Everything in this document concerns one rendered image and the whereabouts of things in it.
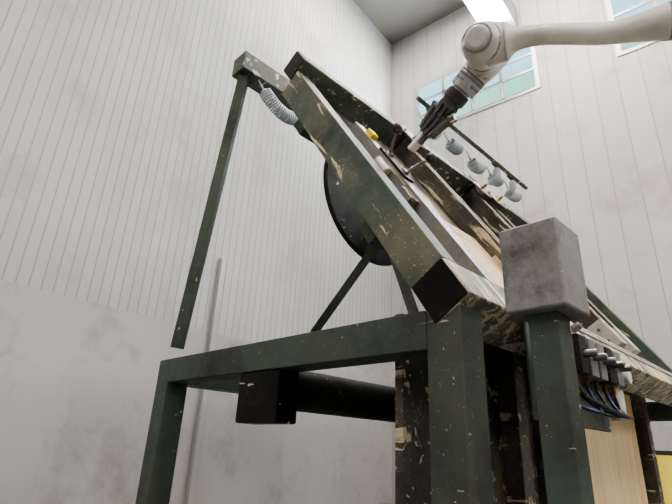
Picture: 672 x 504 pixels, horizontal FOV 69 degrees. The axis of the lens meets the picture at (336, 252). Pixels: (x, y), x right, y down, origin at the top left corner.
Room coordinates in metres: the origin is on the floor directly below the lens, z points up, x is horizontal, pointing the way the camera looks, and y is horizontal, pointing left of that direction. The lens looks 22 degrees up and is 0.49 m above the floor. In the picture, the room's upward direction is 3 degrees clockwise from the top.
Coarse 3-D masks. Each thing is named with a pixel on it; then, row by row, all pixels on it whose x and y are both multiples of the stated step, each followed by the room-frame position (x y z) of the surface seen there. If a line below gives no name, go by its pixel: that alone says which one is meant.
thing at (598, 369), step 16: (528, 336) 1.17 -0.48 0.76; (576, 336) 1.12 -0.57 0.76; (528, 352) 1.16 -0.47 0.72; (576, 352) 1.12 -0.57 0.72; (592, 352) 1.11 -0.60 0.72; (608, 352) 1.26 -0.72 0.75; (528, 368) 1.16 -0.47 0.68; (576, 368) 1.13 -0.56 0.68; (592, 368) 1.16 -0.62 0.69; (608, 368) 1.25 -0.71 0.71; (624, 368) 1.29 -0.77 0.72; (592, 384) 1.44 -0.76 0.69; (608, 384) 1.29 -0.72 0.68; (624, 384) 1.32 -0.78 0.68; (592, 400) 1.15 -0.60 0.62; (608, 400) 1.27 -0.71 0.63; (624, 400) 1.44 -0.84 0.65; (592, 416) 1.41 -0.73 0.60; (608, 416) 1.21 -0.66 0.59; (624, 416) 1.20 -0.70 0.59
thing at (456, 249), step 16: (352, 128) 1.60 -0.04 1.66; (368, 144) 1.54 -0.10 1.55; (384, 160) 1.49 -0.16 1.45; (400, 176) 1.43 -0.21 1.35; (416, 192) 1.40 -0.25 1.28; (416, 208) 1.39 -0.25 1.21; (432, 208) 1.39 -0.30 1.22; (432, 224) 1.35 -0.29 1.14; (448, 240) 1.31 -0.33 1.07; (464, 256) 1.27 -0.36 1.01; (480, 272) 1.24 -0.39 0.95
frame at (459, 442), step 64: (384, 320) 1.16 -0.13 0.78; (448, 320) 1.03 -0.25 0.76; (192, 384) 2.01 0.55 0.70; (256, 384) 1.53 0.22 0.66; (320, 384) 1.62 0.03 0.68; (448, 384) 1.04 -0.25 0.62; (512, 384) 1.56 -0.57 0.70; (448, 448) 1.04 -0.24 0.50; (512, 448) 1.57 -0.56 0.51; (640, 448) 2.53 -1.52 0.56
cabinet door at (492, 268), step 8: (448, 224) 1.50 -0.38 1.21; (456, 232) 1.49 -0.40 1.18; (464, 232) 1.59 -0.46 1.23; (464, 240) 1.51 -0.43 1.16; (472, 240) 1.58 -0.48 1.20; (472, 248) 1.50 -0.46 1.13; (480, 248) 1.58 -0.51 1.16; (480, 256) 1.50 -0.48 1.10; (488, 256) 1.57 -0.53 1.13; (480, 264) 1.41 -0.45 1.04; (488, 264) 1.49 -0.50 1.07; (496, 264) 1.57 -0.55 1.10; (488, 272) 1.41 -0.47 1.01; (496, 272) 1.49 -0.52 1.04; (496, 280) 1.41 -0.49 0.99
